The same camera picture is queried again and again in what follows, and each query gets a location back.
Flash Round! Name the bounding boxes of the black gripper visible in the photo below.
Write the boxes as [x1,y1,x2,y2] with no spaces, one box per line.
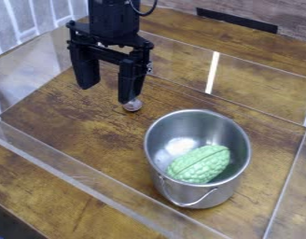
[66,0,154,104]

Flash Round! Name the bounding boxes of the orange handled metal spoon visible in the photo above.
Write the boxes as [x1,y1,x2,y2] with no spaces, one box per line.
[123,98,143,112]

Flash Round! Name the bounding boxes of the stainless steel pot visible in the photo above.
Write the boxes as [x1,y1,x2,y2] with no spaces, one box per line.
[143,109,251,209]

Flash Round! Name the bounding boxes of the green bitter gourd toy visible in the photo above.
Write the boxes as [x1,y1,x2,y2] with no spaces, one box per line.
[166,145,230,184]

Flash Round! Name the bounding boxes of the black cable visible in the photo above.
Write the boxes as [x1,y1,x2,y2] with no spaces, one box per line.
[126,0,159,17]

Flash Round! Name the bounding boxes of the black wall strip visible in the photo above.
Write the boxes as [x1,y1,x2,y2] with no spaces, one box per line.
[195,7,276,34]

